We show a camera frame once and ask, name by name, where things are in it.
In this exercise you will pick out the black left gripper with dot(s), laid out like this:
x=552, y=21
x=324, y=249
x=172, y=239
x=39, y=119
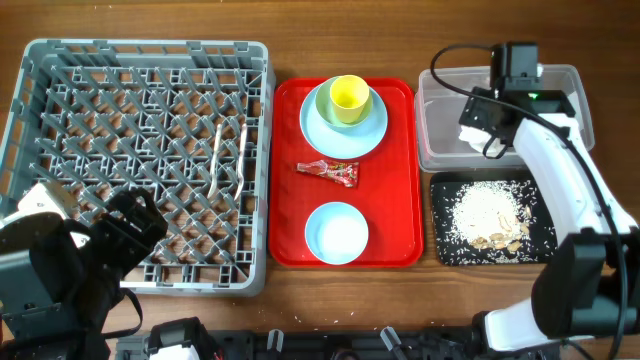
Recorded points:
x=135, y=246

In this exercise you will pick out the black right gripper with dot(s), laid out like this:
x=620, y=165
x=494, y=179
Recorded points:
x=473, y=111

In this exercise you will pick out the white napkin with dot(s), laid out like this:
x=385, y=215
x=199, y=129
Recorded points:
x=480, y=141

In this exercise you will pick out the white plastic spoon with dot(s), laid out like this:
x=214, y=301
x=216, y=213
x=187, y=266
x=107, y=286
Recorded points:
x=214, y=161

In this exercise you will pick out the rice and food scraps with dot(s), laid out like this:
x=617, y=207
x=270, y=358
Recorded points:
x=487, y=210

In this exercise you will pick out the white plastic fork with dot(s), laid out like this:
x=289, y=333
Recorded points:
x=240, y=164

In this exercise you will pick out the yellow plastic cup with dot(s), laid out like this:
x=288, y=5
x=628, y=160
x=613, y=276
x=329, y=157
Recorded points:
x=348, y=96

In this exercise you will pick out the red snack wrapper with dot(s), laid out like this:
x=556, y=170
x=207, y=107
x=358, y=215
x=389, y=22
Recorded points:
x=343, y=173

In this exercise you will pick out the green bowl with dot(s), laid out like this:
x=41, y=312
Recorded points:
x=325, y=108

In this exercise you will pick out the light blue bowl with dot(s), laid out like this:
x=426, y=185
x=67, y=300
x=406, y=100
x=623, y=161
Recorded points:
x=336, y=233

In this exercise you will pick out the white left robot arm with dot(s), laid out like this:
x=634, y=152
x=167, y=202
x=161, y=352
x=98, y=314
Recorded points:
x=61, y=278

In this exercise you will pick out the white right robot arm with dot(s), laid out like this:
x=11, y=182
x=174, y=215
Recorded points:
x=590, y=288

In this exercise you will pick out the grey dishwasher rack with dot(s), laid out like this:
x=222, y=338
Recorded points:
x=102, y=116

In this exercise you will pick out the clear plastic bin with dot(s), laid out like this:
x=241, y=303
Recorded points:
x=438, y=110

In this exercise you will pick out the black tray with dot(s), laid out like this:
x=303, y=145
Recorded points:
x=445, y=200

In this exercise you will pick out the red plastic tray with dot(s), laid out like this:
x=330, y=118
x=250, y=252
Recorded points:
x=388, y=193

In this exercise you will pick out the light blue plate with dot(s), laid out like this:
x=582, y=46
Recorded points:
x=343, y=143

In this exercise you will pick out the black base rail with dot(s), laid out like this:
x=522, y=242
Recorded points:
x=457, y=342

